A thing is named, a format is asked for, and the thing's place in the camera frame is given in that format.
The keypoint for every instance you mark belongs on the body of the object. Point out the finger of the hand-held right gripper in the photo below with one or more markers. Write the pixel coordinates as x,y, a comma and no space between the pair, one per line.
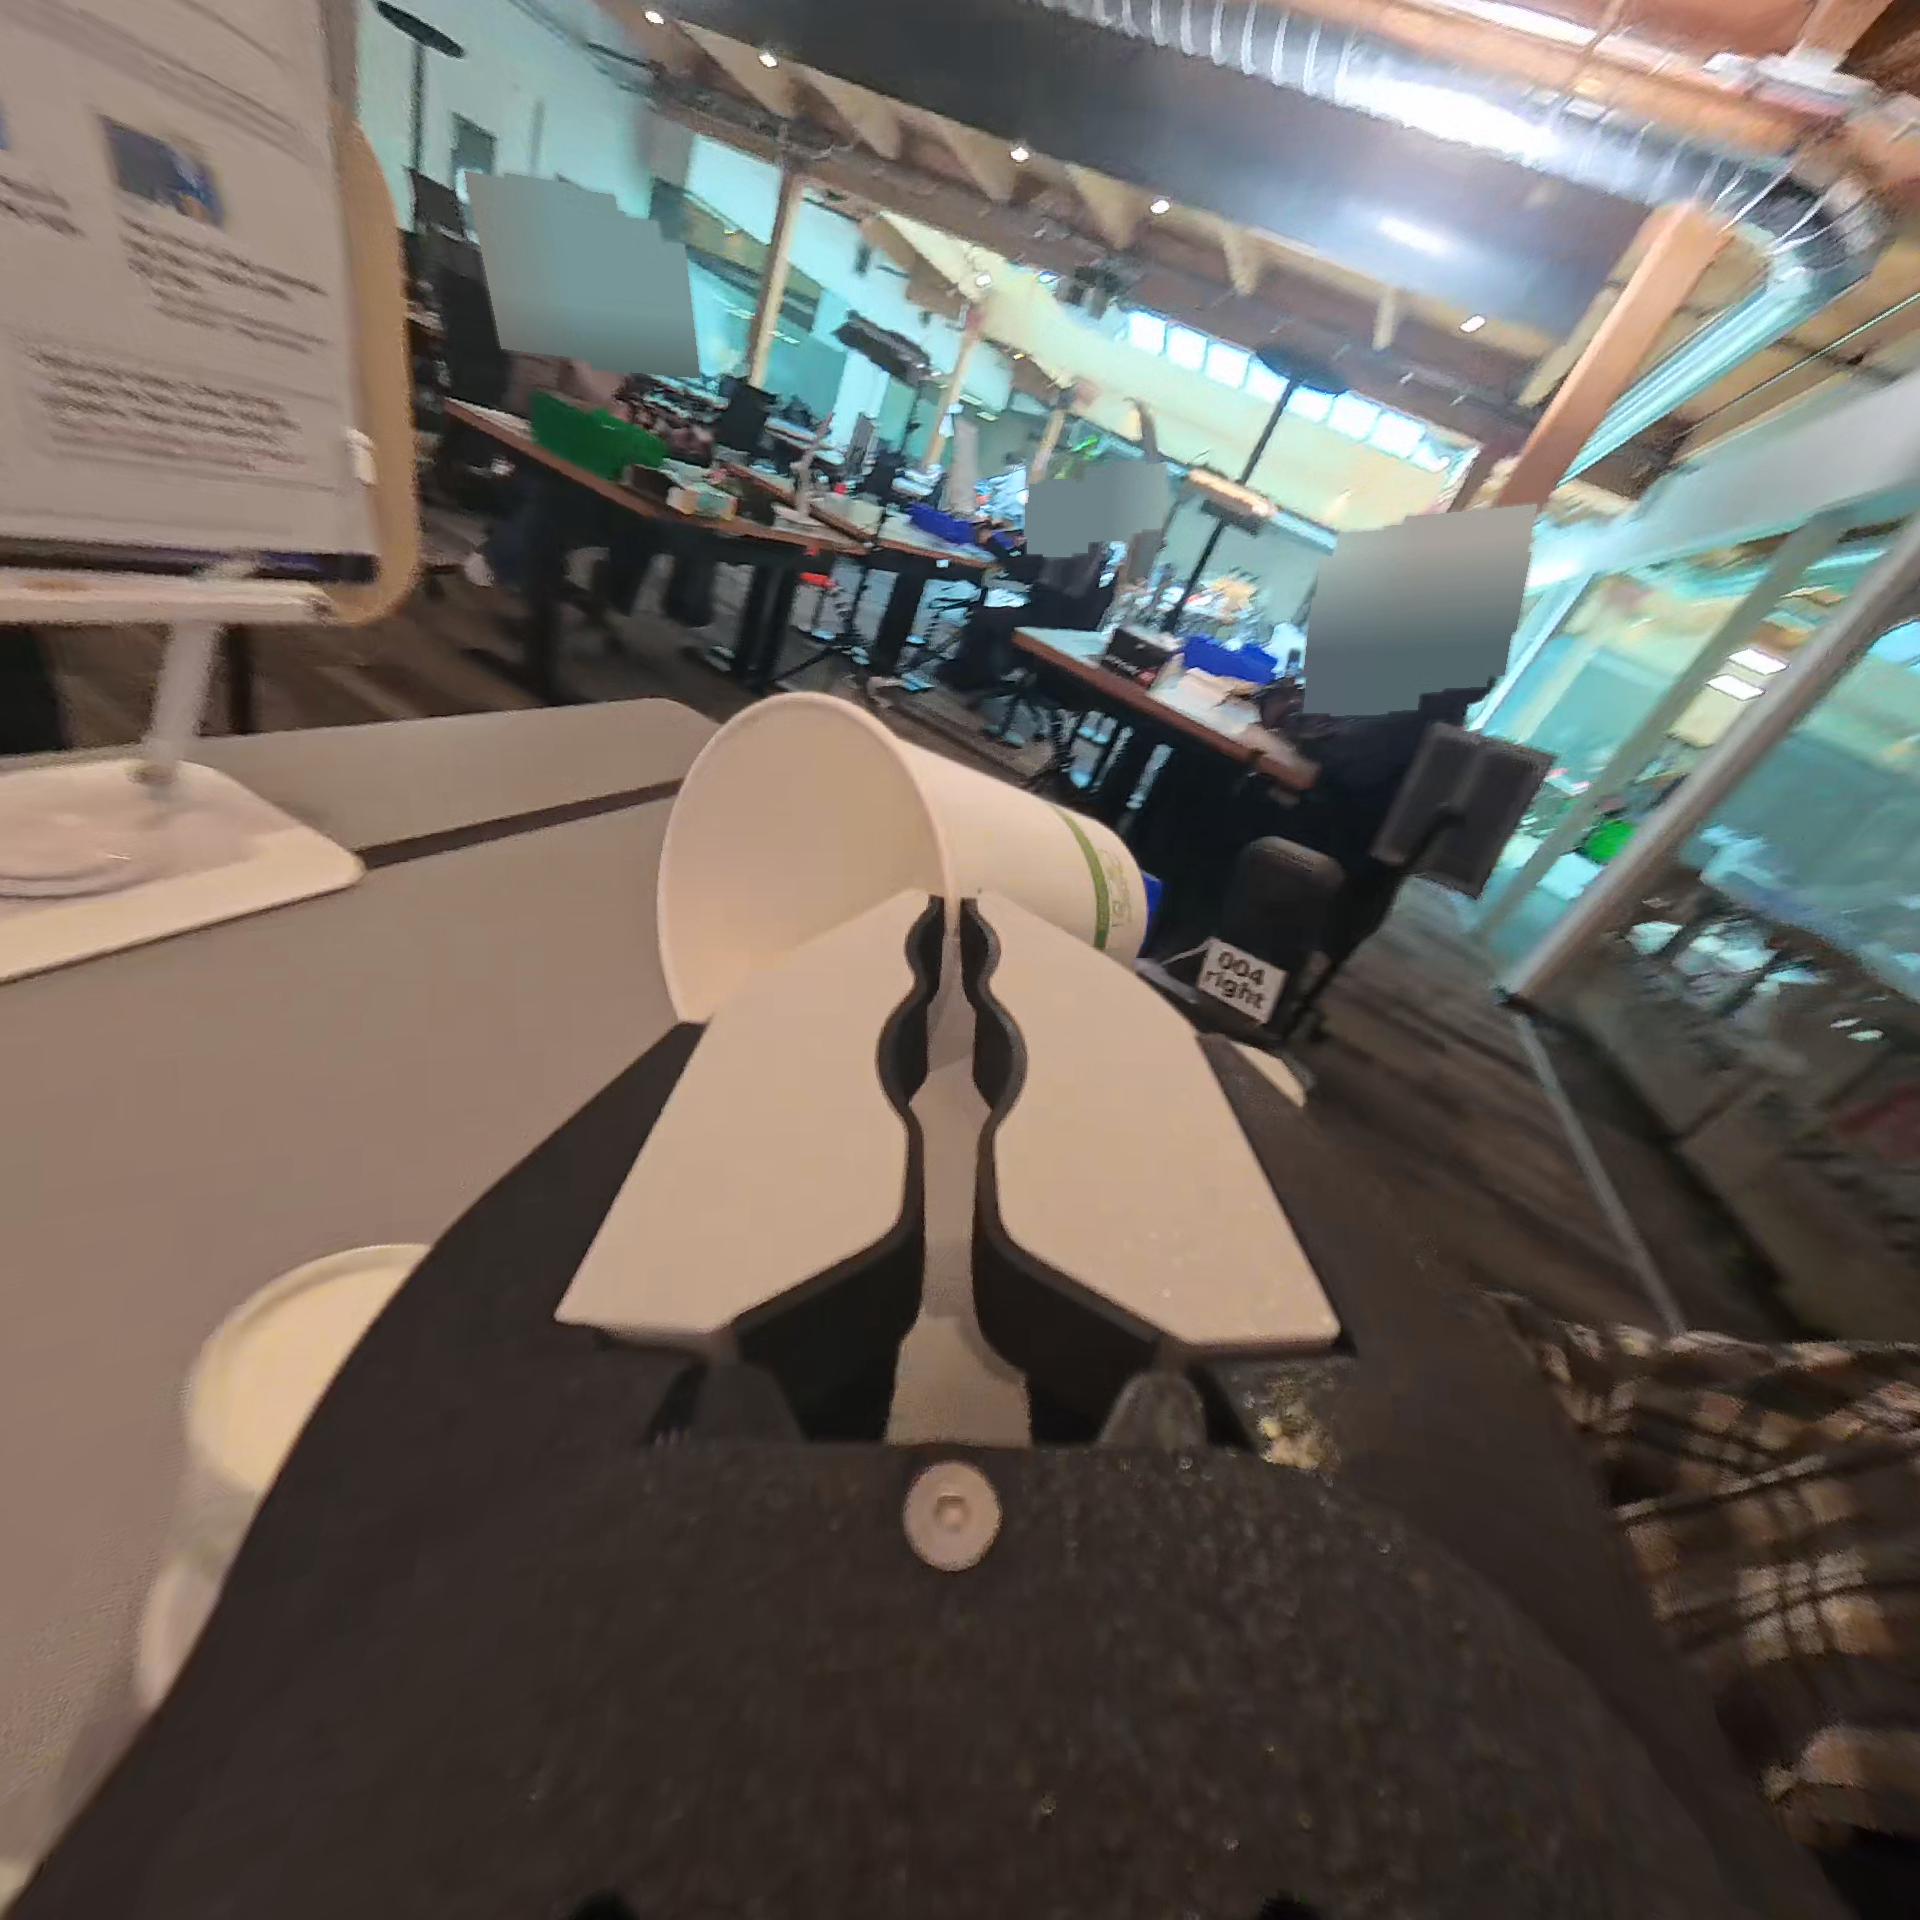
1275,1077

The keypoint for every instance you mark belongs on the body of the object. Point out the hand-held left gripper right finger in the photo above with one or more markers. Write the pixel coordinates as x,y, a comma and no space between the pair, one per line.
1154,1170

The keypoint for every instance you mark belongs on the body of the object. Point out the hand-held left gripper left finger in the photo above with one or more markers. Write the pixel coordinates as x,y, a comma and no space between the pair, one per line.
751,1154

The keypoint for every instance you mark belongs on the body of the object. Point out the white paper cup green band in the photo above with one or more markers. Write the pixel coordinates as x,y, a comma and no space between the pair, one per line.
811,810
271,1395

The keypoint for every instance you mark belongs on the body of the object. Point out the black monitor on arm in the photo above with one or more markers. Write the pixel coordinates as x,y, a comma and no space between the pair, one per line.
1478,803

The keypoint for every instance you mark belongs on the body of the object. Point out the person's right forearm plaid sleeve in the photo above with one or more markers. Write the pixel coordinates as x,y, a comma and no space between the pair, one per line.
1771,1545

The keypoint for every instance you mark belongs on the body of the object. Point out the wooden workbench with clutter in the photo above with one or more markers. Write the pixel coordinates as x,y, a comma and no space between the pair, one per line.
1154,705

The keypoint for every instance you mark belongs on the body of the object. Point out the long wooden workbench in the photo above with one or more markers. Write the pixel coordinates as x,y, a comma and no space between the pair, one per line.
645,503

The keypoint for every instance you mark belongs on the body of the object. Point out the green plastic bin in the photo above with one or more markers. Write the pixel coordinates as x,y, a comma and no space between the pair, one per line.
592,439

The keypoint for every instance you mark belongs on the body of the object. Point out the printed paper sign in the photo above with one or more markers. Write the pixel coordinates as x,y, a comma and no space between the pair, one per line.
164,271

